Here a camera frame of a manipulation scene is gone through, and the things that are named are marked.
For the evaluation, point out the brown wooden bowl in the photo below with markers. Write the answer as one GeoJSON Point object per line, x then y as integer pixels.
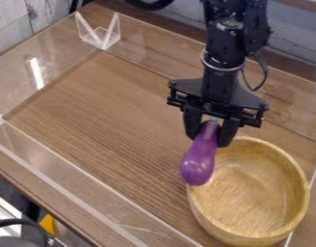
{"type": "Point", "coordinates": [255, 199]}

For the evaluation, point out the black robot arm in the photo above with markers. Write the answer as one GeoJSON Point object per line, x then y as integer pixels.
{"type": "Point", "coordinates": [238, 33]}

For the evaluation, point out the black device with yellow part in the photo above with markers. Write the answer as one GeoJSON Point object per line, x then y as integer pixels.
{"type": "Point", "coordinates": [20, 227]}

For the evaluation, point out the purple toy eggplant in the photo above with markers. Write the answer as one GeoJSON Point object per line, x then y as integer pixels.
{"type": "Point", "coordinates": [198, 163]}

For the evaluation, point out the clear acrylic corner bracket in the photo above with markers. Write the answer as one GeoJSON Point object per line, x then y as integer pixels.
{"type": "Point", "coordinates": [99, 37]}

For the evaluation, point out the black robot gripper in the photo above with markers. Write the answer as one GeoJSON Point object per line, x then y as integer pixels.
{"type": "Point", "coordinates": [217, 95]}

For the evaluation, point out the clear acrylic tray enclosure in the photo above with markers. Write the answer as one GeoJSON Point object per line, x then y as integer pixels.
{"type": "Point", "coordinates": [91, 141]}

